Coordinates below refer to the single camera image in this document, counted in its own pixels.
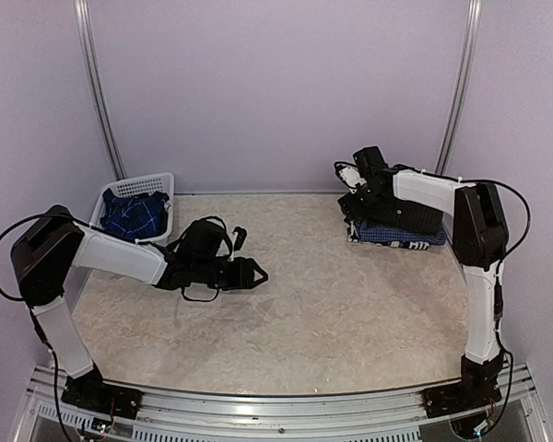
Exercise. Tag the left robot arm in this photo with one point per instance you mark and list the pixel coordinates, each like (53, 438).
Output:
(206, 253)

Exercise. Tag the black white printed shirt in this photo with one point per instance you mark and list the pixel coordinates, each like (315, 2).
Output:
(405, 245)

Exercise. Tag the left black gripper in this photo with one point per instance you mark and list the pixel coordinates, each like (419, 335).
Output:
(243, 275)

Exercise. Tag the black pinstripe long sleeve shirt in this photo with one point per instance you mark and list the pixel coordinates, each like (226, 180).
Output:
(392, 212)

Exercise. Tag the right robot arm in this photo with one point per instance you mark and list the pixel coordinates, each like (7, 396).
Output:
(414, 200)

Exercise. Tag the white plastic laundry basket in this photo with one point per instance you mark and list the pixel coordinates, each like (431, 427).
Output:
(163, 182)

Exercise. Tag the blue checked shirt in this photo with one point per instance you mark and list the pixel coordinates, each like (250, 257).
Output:
(367, 231)

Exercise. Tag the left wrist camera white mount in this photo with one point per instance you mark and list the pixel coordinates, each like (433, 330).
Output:
(238, 236)

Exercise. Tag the right aluminium frame post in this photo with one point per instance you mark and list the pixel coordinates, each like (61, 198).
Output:
(464, 70)

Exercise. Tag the aluminium frame post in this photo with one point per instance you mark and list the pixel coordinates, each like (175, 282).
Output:
(464, 70)
(88, 48)

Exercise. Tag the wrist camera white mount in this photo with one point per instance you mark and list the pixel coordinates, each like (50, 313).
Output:
(238, 236)
(349, 175)

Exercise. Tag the dark blue plaid shirt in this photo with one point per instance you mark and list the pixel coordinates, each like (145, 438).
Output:
(140, 216)

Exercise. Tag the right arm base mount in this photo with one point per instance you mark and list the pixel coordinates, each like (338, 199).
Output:
(477, 387)

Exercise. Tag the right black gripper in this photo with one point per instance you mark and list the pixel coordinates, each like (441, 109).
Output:
(356, 209)

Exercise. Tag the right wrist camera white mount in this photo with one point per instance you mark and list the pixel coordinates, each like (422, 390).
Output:
(349, 175)

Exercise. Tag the left aluminium frame post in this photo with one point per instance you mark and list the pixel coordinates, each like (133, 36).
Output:
(88, 48)

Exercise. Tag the front aluminium rail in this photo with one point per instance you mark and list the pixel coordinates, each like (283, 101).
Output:
(179, 415)

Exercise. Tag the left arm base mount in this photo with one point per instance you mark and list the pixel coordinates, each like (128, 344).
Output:
(91, 392)

